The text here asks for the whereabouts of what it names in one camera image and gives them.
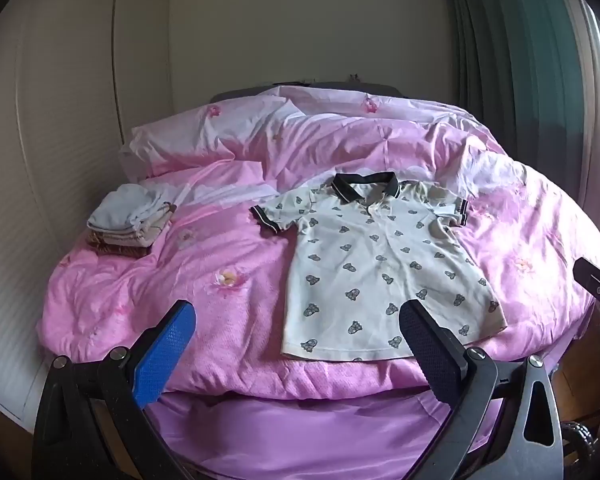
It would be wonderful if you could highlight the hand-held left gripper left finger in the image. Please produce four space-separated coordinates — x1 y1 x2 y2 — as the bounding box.
32 300 201 480

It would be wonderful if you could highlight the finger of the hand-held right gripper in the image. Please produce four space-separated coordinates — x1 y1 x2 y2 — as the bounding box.
574 256 600 311

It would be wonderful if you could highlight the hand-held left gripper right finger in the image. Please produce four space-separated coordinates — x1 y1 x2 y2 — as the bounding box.
399 299 566 480

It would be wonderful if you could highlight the white printed polo shirt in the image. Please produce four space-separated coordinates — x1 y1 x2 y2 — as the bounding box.
250 171 508 363

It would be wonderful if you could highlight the folded light clothes stack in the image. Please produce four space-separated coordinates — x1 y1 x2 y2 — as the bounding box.
86 232 151 259

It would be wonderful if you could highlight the stack of folded clothes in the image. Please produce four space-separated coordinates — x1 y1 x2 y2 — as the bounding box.
87 184 168 233

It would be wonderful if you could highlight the cream folded garment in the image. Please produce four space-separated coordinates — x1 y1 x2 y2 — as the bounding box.
92 205 177 252

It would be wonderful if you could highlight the pink floral duvet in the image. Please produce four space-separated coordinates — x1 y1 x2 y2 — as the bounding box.
36 85 600 401

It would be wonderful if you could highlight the purple satin bed sheet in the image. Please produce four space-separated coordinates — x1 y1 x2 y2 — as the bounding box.
145 385 501 480

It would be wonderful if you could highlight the black ribbed wheel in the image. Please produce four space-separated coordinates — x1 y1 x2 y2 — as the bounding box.
562 422 597 461

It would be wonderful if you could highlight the pink and white pillow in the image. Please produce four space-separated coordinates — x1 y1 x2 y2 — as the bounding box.
119 95 306 181

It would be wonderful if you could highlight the green curtain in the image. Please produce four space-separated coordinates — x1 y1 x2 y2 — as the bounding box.
445 0 600 211

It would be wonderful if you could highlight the white wardrobe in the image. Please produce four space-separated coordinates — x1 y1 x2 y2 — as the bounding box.
0 0 173 426

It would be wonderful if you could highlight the dark headboard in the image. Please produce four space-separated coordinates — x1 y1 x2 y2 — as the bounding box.
210 80 406 103

